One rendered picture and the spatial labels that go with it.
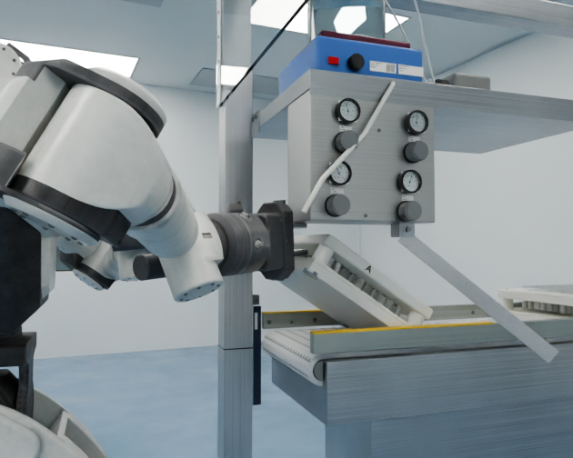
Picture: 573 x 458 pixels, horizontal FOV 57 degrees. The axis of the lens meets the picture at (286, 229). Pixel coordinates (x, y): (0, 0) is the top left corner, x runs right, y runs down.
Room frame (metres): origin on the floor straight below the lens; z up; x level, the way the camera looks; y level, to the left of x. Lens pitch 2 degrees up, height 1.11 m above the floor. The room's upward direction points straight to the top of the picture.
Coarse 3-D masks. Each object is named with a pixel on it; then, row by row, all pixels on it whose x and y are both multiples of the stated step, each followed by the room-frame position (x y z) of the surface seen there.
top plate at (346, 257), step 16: (304, 240) 0.91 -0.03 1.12; (320, 240) 0.85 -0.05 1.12; (336, 240) 0.85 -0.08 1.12; (336, 256) 0.87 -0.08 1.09; (352, 256) 0.86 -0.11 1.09; (352, 272) 0.90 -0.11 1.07; (368, 272) 0.87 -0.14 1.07; (384, 288) 0.89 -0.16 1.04; (400, 288) 0.90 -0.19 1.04; (400, 304) 0.93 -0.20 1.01; (416, 304) 0.91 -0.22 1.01
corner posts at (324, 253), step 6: (318, 246) 0.85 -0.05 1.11; (324, 246) 0.84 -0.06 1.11; (318, 252) 0.84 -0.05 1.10; (324, 252) 0.84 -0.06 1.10; (330, 252) 0.85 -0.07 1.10; (318, 258) 0.84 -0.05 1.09; (324, 258) 0.84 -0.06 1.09; (330, 258) 0.85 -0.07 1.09; (414, 312) 0.92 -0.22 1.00; (408, 318) 0.92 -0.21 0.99; (414, 318) 0.91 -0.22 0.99; (420, 318) 0.91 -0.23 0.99; (414, 324) 0.91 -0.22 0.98; (420, 324) 0.92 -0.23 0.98
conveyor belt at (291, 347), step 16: (480, 320) 1.24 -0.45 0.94; (272, 336) 1.05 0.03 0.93; (288, 336) 1.01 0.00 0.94; (304, 336) 1.01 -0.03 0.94; (272, 352) 1.02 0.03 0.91; (288, 352) 0.93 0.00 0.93; (304, 352) 0.89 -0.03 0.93; (352, 352) 0.87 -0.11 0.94; (368, 352) 0.87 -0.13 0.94; (384, 352) 0.88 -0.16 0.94; (400, 352) 0.89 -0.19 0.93; (416, 352) 0.90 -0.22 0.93; (304, 368) 0.86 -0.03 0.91; (320, 384) 0.85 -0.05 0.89
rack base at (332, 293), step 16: (320, 272) 0.83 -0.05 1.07; (336, 272) 0.85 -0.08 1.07; (288, 288) 1.08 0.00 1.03; (304, 288) 0.99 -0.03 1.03; (320, 288) 0.90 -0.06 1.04; (336, 288) 0.85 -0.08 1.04; (352, 288) 0.86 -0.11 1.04; (320, 304) 1.05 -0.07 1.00; (336, 304) 0.96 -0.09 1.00; (352, 304) 0.88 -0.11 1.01; (368, 304) 0.87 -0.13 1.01; (336, 320) 1.12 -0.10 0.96; (352, 320) 1.02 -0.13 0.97; (368, 320) 0.93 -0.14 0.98; (384, 320) 0.88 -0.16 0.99; (400, 320) 0.90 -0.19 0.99
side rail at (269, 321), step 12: (312, 312) 1.12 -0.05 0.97; (444, 312) 1.22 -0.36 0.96; (456, 312) 1.23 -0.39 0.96; (468, 312) 1.24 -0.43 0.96; (480, 312) 1.26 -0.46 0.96; (264, 324) 1.08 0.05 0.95; (276, 324) 1.09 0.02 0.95; (288, 324) 1.10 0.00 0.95; (300, 324) 1.11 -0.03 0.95; (312, 324) 1.12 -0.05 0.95; (324, 324) 1.12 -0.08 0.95; (336, 324) 1.13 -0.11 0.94
